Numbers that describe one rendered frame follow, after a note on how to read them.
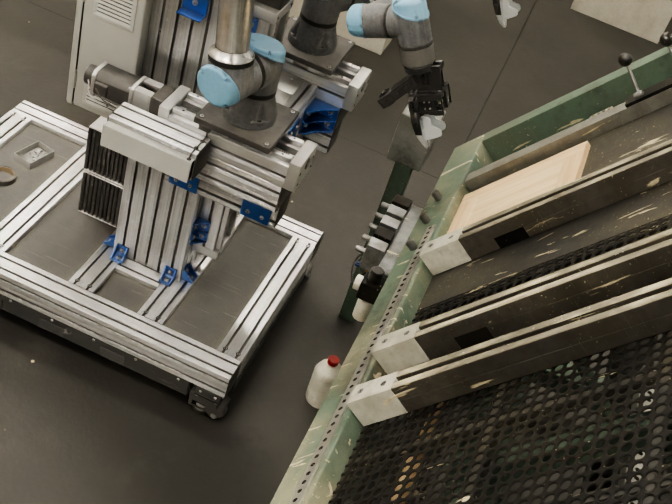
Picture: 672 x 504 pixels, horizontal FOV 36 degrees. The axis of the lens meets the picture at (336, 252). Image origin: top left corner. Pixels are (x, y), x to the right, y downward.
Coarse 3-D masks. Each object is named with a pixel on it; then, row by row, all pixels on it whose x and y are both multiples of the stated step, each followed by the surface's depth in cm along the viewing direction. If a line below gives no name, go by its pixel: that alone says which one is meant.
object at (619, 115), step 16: (656, 96) 274; (608, 112) 284; (624, 112) 280; (640, 112) 278; (576, 128) 289; (592, 128) 285; (608, 128) 284; (544, 144) 294; (560, 144) 291; (576, 144) 290; (512, 160) 299; (528, 160) 297; (480, 176) 306; (496, 176) 304
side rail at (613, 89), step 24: (624, 72) 299; (648, 72) 296; (576, 96) 308; (600, 96) 305; (624, 96) 302; (528, 120) 317; (552, 120) 314; (576, 120) 312; (504, 144) 324; (528, 144) 322
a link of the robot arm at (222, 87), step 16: (224, 0) 245; (240, 0) 244; (224, 16) 247; (240, 16) 247; (224, 32) 250; (240, 32) 250; (224, 48) 252; (240, 48) 252; (208, 64) 256; (224, 64) 253; (240, 64) 253; (256, 64) 262; (208, 80) 256; (224, 80) 253; (240, 80) 256; (256, 80) 262; (208, 96) 259; (224, 96) 256; (240, 96) 259
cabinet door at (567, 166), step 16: (544, 160) 290; (560, 160) 283; (576, 160) 276; (512, 176) 295; (528, 176) 288; (544, 176) 281; (560, 176) 274; (576, 176) 267; (480, 192) 300; (496, 192) 293; (512, 192) 286; (528, 192) 279; (544, 192) 272; (464, 208) 297; (480, 208) 290; (496, 208) 283; (464, 224) 287
